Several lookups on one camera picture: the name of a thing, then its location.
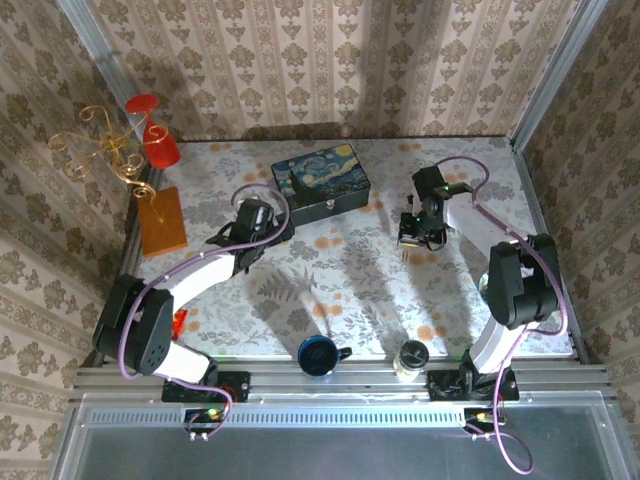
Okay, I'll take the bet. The starry night painted box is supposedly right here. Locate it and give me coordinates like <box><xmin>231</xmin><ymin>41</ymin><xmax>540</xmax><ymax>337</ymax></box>
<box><xmin>270</xmin><ymin>143</ymin><xmax>373</xmax><ymax>227</ymax></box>

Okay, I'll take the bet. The floral patterned table mat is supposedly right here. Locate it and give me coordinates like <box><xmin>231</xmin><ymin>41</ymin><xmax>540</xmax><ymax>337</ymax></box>
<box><xmin>115</xmin><ymin>137</ymin><xmax>574</xmax><ymax>359</ymax></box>

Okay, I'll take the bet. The glass jar black lid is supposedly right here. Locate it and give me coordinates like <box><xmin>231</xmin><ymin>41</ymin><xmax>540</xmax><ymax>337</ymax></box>
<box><xmin>392</xmin><ymin>339</ymin><xmax>431</xmax><ymax>384</ymax></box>

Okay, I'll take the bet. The blue mug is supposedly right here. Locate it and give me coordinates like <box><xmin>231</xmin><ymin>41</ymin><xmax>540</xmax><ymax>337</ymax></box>
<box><xmin>297</xmin><ymin>335</ymin><xmax>354</xmax><ymax>384</ymax></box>

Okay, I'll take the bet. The red wine glass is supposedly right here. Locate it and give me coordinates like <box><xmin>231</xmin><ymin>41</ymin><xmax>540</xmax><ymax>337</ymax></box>
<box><xmin>124</xmin><ymin>93</ymin><xmax>182</xmax><ymax>170</ymax></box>

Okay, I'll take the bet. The grey metal sheet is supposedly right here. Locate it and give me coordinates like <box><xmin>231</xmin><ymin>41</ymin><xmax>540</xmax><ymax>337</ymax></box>
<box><xmin>52</xmin><ymin>392</ymin><xmax>640</xmax><ymax>480</ymax></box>

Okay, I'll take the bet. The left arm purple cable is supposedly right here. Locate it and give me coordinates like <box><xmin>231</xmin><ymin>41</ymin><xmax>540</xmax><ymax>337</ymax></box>
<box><xmin>119</xmin><ymin>183</ymin><xmax>296</xmax><ymax>440</ymax></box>

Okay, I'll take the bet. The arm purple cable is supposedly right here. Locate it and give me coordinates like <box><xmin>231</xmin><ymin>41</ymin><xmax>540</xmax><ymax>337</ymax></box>
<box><xmin>119</xmin><ymin>183</ymin><xmax>296</xmax><ymax>440</ymax></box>
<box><xmin>432</xmin><ymin>156</ymin><xmax>570</xmax><ymax>475</ymax></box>

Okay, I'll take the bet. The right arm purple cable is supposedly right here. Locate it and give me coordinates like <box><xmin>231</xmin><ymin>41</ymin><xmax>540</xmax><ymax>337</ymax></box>
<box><xmin>432</xmin><ymin>156</ymin><xmax>570</xmax><ymax>475</ymax></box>

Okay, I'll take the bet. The gold wire stand wooden base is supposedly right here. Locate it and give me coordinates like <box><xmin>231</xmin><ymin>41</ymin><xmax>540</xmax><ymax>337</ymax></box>
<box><xmin>48</xmin><ymin>104</ymin><xmax>190</xmax><ymax>259</ymax></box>

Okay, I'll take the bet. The aluminium side rail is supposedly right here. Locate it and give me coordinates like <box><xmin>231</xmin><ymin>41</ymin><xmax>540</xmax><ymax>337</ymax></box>
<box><xmin>94</xmin><ymin>167</ymin><xmax>166</xmax><ymax>369</ymax></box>
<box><xmin>512</xmin><ymin>144</ymin><xmax>590</xmax><ymax>362</ymax></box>

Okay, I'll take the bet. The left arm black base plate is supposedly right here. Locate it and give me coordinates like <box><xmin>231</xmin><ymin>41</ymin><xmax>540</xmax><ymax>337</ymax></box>
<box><xmin>161</xmin><ymin>370</ymin><xmax>251</xmax><ymax>404</ymax></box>

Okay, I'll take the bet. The aluminium cross rail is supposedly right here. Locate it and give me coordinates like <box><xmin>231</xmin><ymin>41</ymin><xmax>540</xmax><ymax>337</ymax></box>
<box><xmin>72</xmin><ymin>360</ymin><xmax>615</xmax><ymax>404</ymax></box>

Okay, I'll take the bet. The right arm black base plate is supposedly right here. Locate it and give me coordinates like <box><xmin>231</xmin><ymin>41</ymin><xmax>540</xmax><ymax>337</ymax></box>
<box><xmin>427</xmin><ymin>368</ymin><xmax>520</xmax><ymax>402</ymax></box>

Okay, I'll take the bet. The slotted aluminium cable duct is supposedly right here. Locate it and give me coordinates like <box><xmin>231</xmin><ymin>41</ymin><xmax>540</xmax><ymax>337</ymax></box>
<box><xmin>79</xmin><ymin>405</ymin><xmax>609</xmax><ymax>429</ymax></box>

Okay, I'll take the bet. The aluminium corner post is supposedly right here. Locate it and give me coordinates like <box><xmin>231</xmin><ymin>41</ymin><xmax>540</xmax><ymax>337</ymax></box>
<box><xmin>508</xmin><ymin>0</ymin><xmax>609</xmax><ymax>154</ymax></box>
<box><xmin>57</xmin><ymin>0</ymin><xmax>169</xmax><ymax>174</ymax></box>

